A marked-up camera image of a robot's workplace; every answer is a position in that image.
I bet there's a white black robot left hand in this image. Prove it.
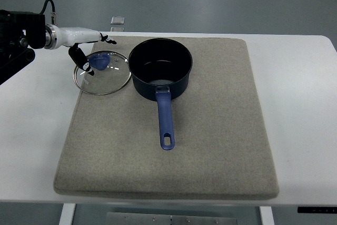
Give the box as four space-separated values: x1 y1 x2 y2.
44 24 117 76

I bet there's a glass pot lid blue knob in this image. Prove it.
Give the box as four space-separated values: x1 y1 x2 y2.
73 50 131 95

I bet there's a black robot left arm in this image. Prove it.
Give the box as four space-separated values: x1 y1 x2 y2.
1 10 46 84

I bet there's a metal floor plate far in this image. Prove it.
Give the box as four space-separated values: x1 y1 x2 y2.
111 16 125 25

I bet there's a beige fabric mat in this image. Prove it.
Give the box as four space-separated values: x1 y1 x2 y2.
54 37 279 200

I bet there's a white table leg left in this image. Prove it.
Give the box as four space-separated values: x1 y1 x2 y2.
59 203 76 225

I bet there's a white table leg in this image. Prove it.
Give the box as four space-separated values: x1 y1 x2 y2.
59 203 76 225
259 206 275 225

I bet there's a metal plate under table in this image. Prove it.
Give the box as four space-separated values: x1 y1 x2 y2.
105 212 237 225

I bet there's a white table leg right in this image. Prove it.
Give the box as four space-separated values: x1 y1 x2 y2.
259 206 275 225

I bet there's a black table control panel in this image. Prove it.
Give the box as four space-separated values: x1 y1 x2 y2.
297 207 337 214

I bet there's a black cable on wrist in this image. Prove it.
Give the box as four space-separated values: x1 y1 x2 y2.
39 0 57 25

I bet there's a dark blue saucepan blue handle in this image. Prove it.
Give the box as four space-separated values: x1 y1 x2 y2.
128 38 193 151

